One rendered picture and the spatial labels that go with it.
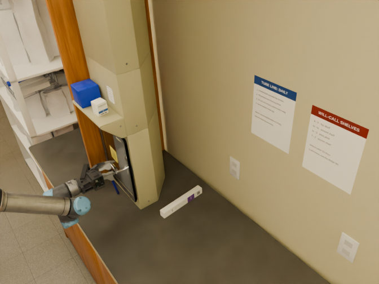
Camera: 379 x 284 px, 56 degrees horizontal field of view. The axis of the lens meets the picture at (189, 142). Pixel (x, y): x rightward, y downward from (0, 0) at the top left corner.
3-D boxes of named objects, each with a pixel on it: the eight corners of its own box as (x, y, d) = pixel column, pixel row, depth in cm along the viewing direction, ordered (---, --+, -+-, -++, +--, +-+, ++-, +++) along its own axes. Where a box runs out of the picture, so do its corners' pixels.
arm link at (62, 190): (49, 211, 163) (40, 194, 164) (71, 199, 168) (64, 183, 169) (49, 208, 156) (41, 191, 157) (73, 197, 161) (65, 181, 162)
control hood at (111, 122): (97, 110, 183) (93, 92, 177) (127, 136, 161) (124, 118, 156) (75, 118, 178) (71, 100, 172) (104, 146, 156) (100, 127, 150)
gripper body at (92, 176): (106, 186, 172) (83, 197, 166) (98, 177, 177) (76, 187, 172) (104, 174, 167) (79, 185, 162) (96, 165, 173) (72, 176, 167)
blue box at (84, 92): (93, 94, 176) (89, 78, 170) (102, 102, 169) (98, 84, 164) (74, 101, 171) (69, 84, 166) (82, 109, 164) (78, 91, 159)
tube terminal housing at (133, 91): (149, 162, 222) (131, 41, 178) (179, 189, 200) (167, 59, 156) (113, 179, 210) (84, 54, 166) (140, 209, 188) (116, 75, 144)
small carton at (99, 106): (102, 109, 163) (100, 97, 160) (108, 112, 160) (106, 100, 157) (93, 112, 160) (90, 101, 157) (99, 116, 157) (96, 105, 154)
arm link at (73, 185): (67, 191, 170) (63, 178, 165) (76, 187, 172) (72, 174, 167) (73, 200, 165) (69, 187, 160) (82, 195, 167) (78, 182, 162)
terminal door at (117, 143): (111, 173, 206) (98, 114, 183) (137, 203, 185) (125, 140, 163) (110, 174, 206) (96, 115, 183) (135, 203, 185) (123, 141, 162)
